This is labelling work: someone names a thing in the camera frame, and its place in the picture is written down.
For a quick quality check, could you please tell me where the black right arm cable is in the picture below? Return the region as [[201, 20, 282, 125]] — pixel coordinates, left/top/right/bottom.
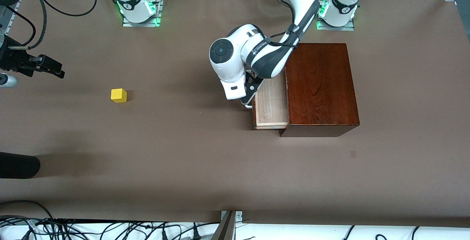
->
[[0, 0, 98, 50]]

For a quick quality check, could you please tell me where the wooden drawer with white handle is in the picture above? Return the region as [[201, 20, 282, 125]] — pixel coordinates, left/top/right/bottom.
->
[[253, 75, 290, 130]]

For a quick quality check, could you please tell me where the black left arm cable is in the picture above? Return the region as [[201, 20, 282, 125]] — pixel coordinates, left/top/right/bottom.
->
[[264, 23, 306, 48]]

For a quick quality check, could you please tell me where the brown paper table cover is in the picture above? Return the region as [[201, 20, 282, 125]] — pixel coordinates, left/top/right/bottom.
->
[[0, 0, 470, 229]]

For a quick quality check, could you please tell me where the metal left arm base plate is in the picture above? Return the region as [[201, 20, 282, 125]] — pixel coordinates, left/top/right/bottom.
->
[[317, 19, 355, 31]]

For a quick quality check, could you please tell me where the black ribbed cylinder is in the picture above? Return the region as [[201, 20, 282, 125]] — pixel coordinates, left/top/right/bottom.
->
[[0, 152, 41, 179]]

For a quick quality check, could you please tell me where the yellow block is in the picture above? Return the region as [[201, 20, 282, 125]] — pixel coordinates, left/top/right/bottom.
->
[[111, 88, 127, 103]]

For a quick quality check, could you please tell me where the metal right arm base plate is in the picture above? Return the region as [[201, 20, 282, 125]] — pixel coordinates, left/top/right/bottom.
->
[[122, 0, 163, 28]]

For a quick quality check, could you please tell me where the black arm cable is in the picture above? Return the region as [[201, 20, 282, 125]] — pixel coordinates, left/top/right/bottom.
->
[[264, 23, 306, 48], [0, 0, 98, 50]]

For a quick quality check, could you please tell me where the dark brown wooden cabinet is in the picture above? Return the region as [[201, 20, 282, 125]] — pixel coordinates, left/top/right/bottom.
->
[[279, 43, 360, 138]]

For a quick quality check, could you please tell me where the grey aluminium post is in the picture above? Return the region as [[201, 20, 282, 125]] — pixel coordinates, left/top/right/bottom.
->
[[211, 211, 236, 240]]

